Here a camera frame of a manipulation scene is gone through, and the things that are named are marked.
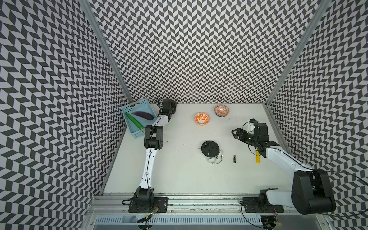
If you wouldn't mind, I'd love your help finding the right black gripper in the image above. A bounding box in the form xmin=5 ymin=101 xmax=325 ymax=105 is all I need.
xmin=231 ymin=127 xmax=258 ymax=146

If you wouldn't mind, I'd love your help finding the yellow handled screwdriver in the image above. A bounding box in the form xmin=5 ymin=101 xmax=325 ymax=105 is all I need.
xmin=255 ymin=152 xmax=260 ymax=163

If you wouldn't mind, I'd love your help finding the white twin-bell alarm clock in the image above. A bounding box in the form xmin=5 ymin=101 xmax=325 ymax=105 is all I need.
xmin=199 ymin=140 xmax=223 ymax=164

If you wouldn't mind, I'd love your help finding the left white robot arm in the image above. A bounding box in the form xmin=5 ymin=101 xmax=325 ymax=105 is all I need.
xmin=132 ymin=98 xmax=176 ymax=212

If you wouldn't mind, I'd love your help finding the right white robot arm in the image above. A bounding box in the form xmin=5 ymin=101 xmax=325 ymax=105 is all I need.
xmin=232 ymin=119 xmax=336 ymax=215

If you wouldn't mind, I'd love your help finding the dark purple eggplant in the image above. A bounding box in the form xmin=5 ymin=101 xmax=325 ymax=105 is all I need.
xmin=131 ymin=111 xmax=154 ymax=120

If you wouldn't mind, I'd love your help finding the overturned orange patterned bowl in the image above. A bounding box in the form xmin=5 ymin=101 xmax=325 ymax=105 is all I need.
xmin=214 ymin=104 xmax=230 ymax=117

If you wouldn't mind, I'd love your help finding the light blue perforated basket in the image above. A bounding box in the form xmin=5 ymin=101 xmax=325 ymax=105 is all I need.
xmin=121 ymin=99 xmax=157 ymax=139

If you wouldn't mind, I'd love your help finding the orange white patterned bowl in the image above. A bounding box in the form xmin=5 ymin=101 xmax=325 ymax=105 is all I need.
xmin=194 ymin=112 xmax=210 ymax=126

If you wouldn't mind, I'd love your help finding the green cucumber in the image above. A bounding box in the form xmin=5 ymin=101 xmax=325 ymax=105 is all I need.
xmin=125 ymin=113 xmax=144 ymax=130

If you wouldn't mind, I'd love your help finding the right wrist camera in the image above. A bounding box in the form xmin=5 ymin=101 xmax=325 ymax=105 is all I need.
xmin=246 ymin=121 xmax=256 ymax=133

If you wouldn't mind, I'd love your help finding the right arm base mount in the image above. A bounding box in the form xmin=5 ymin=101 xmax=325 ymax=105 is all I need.
xmin=242 ymin=197 xmax=285 ymax=214

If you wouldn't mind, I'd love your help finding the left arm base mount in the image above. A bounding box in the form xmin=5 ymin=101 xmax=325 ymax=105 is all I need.
xmin=128 ymin=196 xmax=169 ymax=213

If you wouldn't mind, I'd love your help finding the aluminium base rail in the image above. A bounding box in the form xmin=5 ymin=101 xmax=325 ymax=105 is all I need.
xmin=80 ymin=194 xmax=335 ymax=230

